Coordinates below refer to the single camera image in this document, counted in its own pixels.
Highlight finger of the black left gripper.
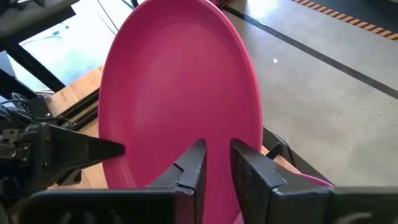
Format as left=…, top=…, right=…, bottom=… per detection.
left=57, top=169, right=83, bottom=187
left=49, top=124, right=126, bottom=170

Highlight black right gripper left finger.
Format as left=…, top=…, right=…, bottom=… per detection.
left=14, top=138, right=208, bottom=224

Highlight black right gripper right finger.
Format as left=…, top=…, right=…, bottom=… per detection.
left=230, top=138, right=398, bottom=224

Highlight hot pink plate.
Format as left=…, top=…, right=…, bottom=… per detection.
left=98, top=0, right=264, bottom=224

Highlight grey slab black legs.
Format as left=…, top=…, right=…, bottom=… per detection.
left=0, top=0, right=80, bottom=100

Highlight black floor tape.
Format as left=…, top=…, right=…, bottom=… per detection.
left=222, top=5, right=398, bottom=101

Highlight yellow black hazard tape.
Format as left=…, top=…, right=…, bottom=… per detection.
left=290, top=0, right=398, bottom=42

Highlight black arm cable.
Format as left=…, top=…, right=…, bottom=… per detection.
left=0, top=91, right=73, bottom=125

